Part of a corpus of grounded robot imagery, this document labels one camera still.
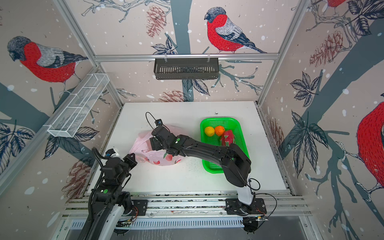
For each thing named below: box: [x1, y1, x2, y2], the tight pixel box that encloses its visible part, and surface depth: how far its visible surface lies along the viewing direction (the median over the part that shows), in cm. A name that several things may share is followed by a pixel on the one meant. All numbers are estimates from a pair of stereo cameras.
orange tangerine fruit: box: [215, 125, 225, 136], surface depth 99 cm
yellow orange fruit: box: [205, 126, 215, 137], surface depth 100 cm
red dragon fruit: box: [221, 130, 234, 146], surface depth 92 cm
